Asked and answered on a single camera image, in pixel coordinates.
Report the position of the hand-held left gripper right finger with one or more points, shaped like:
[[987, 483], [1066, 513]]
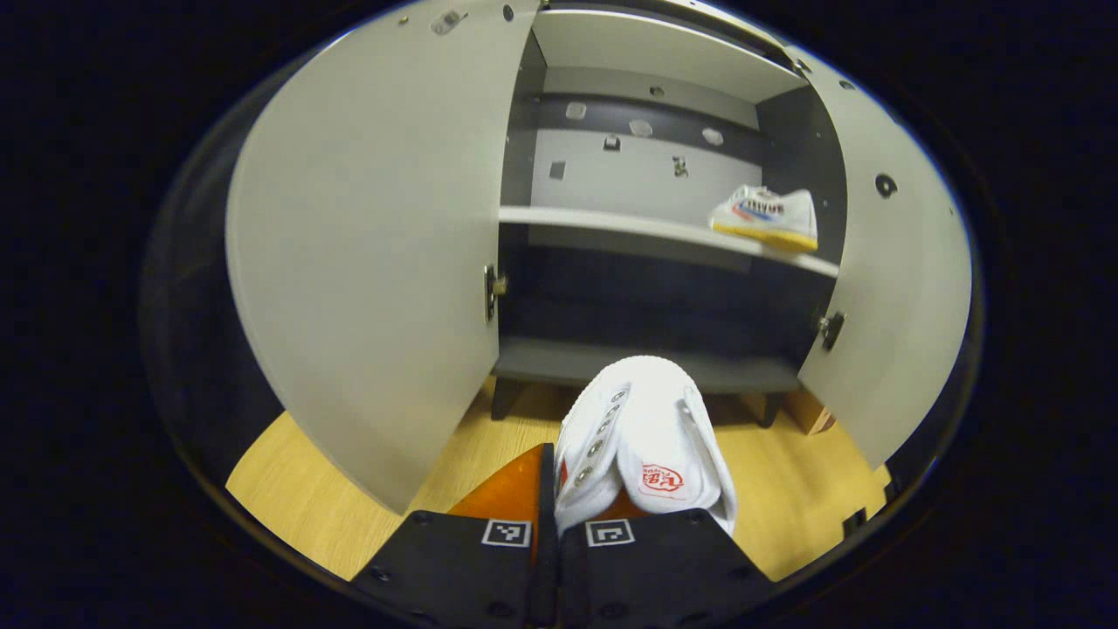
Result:
[[664, 568]]

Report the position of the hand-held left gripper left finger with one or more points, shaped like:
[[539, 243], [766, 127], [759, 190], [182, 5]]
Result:
[[547, 498]]

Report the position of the white canvas shoe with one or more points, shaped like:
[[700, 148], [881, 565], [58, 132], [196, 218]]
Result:
[[769, 214], [646, 419]]

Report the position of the white cabinet door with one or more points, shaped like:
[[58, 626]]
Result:
[[900, 288], [367, 262]]

